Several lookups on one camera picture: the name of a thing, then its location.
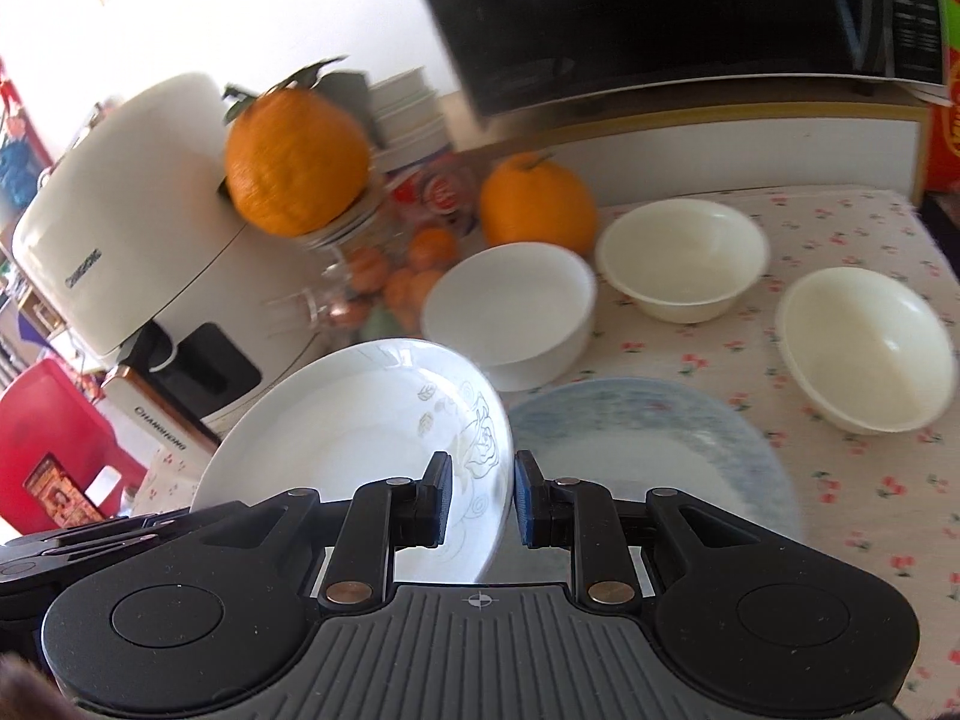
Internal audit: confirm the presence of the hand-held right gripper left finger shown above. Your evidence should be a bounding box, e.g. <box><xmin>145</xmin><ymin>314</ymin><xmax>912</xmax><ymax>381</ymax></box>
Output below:
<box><xmin>187</xmin><ymin>454</ymin><xmax>453</xmax><ymax>611</ymax></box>

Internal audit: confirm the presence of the red printed carton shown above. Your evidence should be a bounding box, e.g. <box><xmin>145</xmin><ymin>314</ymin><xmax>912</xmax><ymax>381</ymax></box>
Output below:
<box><xmin>926</xmin><ymin>45</ymin><xmax>960</xmax><ymax>196</ymax></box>

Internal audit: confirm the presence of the cherry print tablecloth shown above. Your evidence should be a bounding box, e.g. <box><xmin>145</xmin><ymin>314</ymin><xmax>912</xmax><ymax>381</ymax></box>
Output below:
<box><xmin>127</xmin><ymin>184</ymin><xmax>960</xmax><ymax>720</ymax></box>

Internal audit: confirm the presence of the white bowl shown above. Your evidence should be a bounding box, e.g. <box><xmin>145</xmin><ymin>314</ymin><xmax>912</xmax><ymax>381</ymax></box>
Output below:
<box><xmin>422</xmin><ymin>244</ymin><xmax>599</xmax><ymax>392</ymax></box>

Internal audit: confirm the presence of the large orange with leaves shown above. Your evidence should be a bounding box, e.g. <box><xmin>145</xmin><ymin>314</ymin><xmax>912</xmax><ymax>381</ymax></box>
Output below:
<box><xmin>221</xmin><ymin>56</ymin><xmax>374</xmax><ymax>237</ymax></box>

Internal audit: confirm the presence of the black microwave oven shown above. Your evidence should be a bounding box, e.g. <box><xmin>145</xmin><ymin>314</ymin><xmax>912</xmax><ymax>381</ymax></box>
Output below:
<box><xmin>397</xmin><ymin>0</ymin><xmax>947</xmax><ymax>117</ymax></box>

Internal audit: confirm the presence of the cream bowl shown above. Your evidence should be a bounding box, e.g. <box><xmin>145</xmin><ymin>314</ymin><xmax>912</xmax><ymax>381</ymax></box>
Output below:
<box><xmin>776</xmin><ymin>266</ymin><xmax>955</xmax><ymax>436</ymax></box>
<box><xmin>596</xmin><ymin>199</ymin><xmax>771</xmax><ymax>325</ymax></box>

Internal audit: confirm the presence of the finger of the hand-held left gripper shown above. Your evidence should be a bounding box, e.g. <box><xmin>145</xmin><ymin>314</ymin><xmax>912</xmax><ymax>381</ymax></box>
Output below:
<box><xmin>0</xmin><ymin>506</ymin><xmax>194</xmax><ymax>578</ymax></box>

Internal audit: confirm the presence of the stack of white dishes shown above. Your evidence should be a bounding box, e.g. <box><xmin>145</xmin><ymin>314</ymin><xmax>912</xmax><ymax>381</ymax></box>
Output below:
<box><xmin>367</xmin><ymin>66</ymin><xmax>452</xmax><ymax>175</ymax></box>

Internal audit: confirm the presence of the blue rimmed plate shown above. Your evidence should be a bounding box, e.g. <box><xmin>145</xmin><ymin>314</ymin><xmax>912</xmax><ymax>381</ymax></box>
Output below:
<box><xmin>508</xmin><ymin>379</ymin><xmax>805</xmax><ymax>586</ymax></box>

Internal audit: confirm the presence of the red plastic stool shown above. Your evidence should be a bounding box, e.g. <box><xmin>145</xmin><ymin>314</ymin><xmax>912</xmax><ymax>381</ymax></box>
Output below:
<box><xmin>0</xmin><ymin>358</ymin><xmax>145</xmax><ymax>535</ymax></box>

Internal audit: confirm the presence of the white air fryer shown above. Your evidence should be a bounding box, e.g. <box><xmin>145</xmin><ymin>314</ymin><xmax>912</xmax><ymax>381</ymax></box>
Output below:
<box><xmin>11</xmin><ymin>73</ymin><xmax>331</xmax><ymax>458</ymax></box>

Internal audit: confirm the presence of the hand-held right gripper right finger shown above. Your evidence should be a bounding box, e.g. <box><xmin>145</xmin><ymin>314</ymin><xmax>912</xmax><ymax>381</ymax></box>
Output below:
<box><xmin>516</xmin><ymin>451</ymin><xmax>773</xmax><ymax>608</ymax></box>

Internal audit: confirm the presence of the pile of small oranges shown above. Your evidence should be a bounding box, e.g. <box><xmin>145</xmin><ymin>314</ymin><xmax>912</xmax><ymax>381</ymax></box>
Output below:
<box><xmin>345</xmin><ymin>225</ymin><xmax>462</xmax><ymax>331</ymax></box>

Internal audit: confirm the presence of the glass jar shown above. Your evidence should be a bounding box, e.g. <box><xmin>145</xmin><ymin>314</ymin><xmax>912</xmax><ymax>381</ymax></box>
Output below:
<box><xmin>296</xmin><ymin>165</ymin><xmax>481</xmax><ymax>342</ymax></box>

